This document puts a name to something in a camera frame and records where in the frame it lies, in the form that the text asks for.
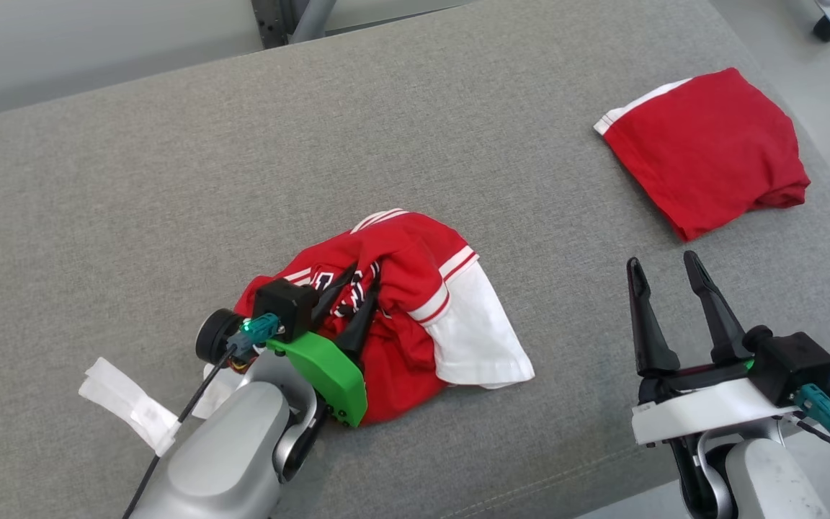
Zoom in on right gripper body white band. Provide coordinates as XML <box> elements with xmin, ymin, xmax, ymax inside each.
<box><xmin>631</xmin><ymin>360</ymin><xmax>798</xmax><ymax>445</ymax></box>

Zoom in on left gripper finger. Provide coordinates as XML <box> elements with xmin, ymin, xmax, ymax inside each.
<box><xmin>311</xmin><ymin>263</ymin><xmax>358</xmax><ymax>325</ymax></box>
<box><xmin>336</xmin><ymin>270</ymin><xmax>381</xmax><ymax>354</ymax></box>

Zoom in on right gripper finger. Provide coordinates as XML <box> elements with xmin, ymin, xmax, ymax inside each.
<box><xmin>626</xmin><ymin>257</ymin><xmax>681</xmax><ymax>378</ymax></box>
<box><xmin>683</xmin><ymin>250</ymin><xmax>754</xmax><ymax>365</ymax></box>

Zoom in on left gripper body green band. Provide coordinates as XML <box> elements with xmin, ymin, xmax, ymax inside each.
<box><xmin>266</xmin><ymin>330</ymin><xmax>369</xmax><ymax>427</ymax></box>

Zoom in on red Bulls jersey white sleeves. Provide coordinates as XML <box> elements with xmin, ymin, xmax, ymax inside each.
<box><xmin>193</xmin><ymin>208</ymin><xmax>535</xmax><ymax>426</ymax></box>

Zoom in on red shorts with white trim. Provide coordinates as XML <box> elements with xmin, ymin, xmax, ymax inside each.
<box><xmin>594</xmin><ymin>67</ymin><xmax>811</xmax><ymax>242</ymax></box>

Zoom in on grey metal tube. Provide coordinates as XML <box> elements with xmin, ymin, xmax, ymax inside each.
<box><xmin>289</xmin><ymin>0</ymin><xmax>338</xmax><ymax>44</ymax></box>

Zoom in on grey leg with black caster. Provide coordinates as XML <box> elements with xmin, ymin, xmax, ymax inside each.
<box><xmin>790</xmin><ymin>0</ymin><xmax>830</xmax><ymax>42</ymax></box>

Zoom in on left arm cable teal plug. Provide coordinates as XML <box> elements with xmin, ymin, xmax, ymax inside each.
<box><xmin>123</xmin><ymin>313</ymin><xmax>282</xmax><ymax>519</ymax></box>

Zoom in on white cable label tag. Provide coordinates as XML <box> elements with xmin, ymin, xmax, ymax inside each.
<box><xmin>78</xmin><ymin>357</ymin><xmax>182</xmax><ymax>457</ymax></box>

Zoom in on dark perforated metal post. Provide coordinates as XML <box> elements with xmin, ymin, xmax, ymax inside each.
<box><xmin>251</xmin><ymin>0</ymin><xmax>295</xmax><ymax>50</ymax></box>

